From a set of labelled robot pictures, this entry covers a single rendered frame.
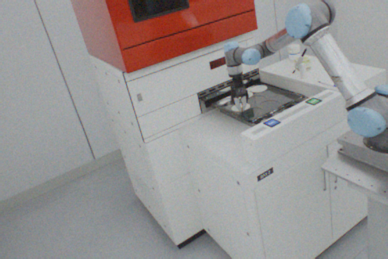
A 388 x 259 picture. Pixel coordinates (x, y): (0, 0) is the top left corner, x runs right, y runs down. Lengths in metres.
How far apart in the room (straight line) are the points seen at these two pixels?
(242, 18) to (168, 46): 0.47
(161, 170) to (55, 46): 1.60
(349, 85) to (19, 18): 2.52
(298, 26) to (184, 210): 1.35
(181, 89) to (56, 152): 1.77
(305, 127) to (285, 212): 0.42
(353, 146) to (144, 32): 1.05
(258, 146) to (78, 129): 2.20
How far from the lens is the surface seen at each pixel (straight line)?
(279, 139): 1.51
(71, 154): 3.43
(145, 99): 1.81
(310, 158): 1.70
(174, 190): 2.10
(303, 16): 1.27
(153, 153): 1.93
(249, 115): 1.74
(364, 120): 1.26
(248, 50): 1.58
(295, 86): 1.96
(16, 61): 3.15
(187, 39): 1.80
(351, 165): 1.48
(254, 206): 1.57
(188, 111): 1.94
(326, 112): 1.69
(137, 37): 1.69
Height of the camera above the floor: 1.68
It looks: 23 degrees down
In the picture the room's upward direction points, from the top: 11 degrees counter-clockwise
